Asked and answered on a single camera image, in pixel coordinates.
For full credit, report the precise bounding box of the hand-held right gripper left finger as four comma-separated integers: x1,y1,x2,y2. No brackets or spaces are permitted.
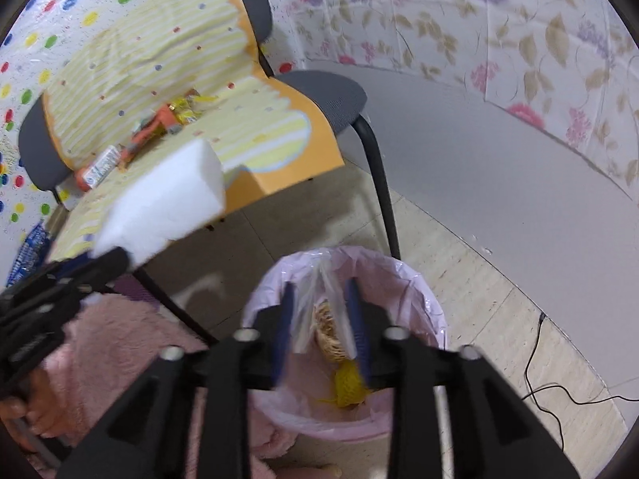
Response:
60,282,296,479

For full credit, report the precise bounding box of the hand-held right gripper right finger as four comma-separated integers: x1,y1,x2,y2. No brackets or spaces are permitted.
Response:
343,278,580,479

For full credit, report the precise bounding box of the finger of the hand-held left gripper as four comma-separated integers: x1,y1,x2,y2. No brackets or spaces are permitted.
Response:
47,246,133,300

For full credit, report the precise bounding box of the clear plastic bag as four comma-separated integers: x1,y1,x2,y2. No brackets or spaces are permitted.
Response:
294,248,351,356

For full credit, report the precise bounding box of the pink lined trash bin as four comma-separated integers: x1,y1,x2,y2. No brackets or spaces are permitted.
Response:
242,246,448,444

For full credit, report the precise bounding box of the white foam block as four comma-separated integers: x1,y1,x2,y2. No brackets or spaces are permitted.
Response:
92,139,226,266

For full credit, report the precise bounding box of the white and orange packet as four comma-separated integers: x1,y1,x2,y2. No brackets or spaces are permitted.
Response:
74,144,124,194

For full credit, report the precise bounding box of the yellow snack wrapper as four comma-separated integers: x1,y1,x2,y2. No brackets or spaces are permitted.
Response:
169,89,221,127

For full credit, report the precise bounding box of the person's left hand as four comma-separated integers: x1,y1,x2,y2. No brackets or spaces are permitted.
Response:
0,372,68,440

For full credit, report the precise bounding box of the beige woven item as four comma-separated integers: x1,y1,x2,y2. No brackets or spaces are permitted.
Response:
312,299,351,361

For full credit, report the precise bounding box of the yellow mesh net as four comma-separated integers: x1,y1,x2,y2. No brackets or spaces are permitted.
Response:
318,358,376,408

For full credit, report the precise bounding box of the pink fleece clothing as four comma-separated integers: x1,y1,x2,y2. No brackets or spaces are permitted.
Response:
30,293,300,479

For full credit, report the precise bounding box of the yellow striped dotted sheet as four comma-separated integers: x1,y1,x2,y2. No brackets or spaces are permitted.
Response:
41,0,346,261

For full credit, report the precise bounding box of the grey chair with black legs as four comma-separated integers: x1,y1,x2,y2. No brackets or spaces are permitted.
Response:
17,0,403,346

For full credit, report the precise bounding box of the blue wire basket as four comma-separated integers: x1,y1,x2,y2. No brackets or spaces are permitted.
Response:
9,220,53,286

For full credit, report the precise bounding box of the black cable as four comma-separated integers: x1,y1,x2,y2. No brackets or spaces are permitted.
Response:
522,311,639,456

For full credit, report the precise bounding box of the polka dot wall sheet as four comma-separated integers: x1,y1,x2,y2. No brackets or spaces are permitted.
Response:
0,0,300,228

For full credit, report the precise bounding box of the floral wall sheet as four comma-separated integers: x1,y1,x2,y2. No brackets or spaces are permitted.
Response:
277,0,639,200

